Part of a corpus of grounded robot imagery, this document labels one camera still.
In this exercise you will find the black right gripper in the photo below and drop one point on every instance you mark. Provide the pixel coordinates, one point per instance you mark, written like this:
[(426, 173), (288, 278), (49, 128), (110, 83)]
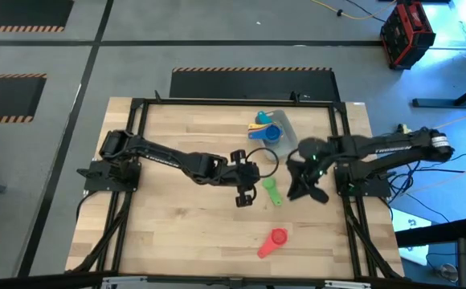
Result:
[(313, 152)]

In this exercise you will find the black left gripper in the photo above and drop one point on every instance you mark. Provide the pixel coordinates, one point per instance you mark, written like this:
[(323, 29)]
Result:
[(243, 174)]

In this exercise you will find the green measuring cup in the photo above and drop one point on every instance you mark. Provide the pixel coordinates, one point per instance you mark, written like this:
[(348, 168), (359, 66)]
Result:
[(271, 188)]

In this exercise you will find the blue measuring cup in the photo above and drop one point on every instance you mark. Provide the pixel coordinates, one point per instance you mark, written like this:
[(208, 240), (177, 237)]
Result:
[(273, 134)]

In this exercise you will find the red measuring cup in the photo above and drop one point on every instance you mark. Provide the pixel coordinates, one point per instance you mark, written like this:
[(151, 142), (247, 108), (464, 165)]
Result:
[(277, 237)]

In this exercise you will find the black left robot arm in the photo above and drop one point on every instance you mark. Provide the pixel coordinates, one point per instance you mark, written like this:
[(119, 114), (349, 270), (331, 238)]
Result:
[(164, 156)]

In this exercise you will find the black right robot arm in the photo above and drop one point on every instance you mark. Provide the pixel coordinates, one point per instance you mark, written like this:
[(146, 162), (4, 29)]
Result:
[(397, 148)]

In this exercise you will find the clear plastic container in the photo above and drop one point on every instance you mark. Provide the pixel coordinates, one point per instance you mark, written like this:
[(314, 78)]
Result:
[(289, 132)]

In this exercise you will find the black striped floor mat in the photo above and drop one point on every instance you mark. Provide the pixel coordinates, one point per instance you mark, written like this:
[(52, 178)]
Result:
[(253, 84), (8, 98), (20, 14)]

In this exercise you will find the black desk leg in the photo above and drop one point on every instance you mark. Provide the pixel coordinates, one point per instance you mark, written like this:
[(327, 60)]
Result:
[(450, 102)]

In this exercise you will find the red black tool case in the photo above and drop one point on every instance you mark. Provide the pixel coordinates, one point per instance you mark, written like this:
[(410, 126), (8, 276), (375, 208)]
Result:
[(407, 34)]

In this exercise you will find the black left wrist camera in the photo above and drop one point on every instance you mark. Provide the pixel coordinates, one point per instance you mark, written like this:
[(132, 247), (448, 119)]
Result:
[(244, 198)]

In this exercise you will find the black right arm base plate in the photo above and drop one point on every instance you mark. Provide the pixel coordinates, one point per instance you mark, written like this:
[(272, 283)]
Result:
[(377, 188)]

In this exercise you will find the black aluminium table frame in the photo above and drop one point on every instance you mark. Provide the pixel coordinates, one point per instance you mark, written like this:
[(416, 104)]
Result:
[(241, 102)]

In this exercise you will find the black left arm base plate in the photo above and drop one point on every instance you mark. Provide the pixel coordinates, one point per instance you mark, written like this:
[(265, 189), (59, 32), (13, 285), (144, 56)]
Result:
[(96, 178)]

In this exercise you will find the black camera rig bar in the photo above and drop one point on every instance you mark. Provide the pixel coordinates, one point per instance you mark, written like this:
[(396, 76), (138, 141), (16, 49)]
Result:
[(36, 281)]

